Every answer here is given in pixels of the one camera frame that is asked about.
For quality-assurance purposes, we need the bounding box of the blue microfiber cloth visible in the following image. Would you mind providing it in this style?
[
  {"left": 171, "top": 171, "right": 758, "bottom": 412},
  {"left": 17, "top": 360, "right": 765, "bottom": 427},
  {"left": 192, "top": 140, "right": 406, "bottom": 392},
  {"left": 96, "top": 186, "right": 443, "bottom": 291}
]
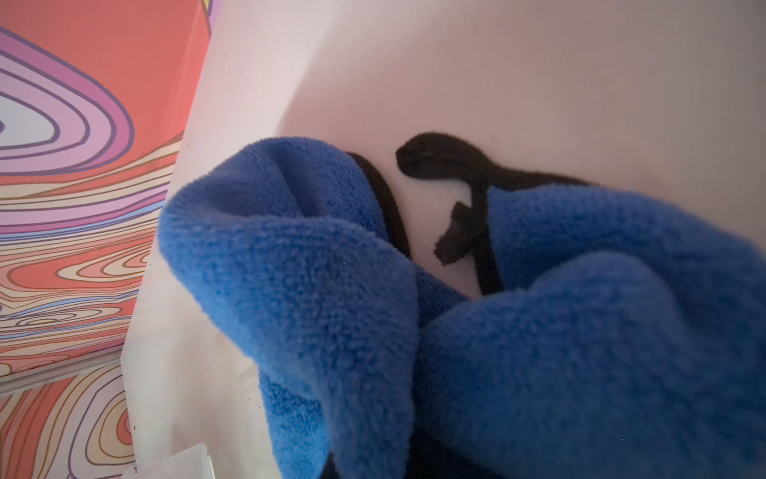
[{"left": 159, "top": 134, "right": 765, "bottom": 478}]

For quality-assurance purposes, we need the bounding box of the large clear lunch box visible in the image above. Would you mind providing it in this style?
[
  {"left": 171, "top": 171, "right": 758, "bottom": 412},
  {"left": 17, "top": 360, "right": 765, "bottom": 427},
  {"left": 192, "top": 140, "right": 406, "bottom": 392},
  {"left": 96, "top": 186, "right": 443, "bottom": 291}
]
[{"left": 120, "top": 443, "right": 215, "bottom": 479}]

